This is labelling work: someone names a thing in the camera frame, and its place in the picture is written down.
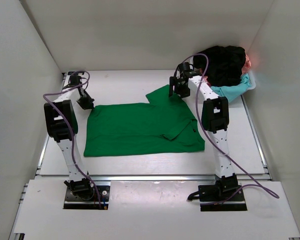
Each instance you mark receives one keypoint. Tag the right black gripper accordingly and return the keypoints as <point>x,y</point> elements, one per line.
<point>174,81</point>

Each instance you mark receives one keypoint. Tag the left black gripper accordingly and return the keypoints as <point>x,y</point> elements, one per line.
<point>89,105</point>

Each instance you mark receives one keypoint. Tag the green t shirt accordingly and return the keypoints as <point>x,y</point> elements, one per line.
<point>165,124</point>

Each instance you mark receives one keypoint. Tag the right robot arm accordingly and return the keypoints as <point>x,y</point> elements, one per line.
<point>214,120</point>

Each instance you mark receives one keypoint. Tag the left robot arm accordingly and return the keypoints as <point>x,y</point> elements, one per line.
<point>62,127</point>

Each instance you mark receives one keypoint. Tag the black t shirt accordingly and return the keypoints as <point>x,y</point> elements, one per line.
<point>223,65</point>

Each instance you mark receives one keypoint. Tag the teal t shirt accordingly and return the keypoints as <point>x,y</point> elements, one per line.
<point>232,92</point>

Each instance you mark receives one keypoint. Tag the pink t shirt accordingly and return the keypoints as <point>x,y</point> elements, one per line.
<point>247,65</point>

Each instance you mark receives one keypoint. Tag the white plastic basket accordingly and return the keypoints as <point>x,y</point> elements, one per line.
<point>252,80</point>

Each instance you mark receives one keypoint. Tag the aluminium table rail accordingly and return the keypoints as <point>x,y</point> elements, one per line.
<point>107,178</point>

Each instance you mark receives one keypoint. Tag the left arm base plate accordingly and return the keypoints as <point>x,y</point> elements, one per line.
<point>89,202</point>

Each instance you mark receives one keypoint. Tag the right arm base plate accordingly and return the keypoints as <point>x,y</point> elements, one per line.
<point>224,195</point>

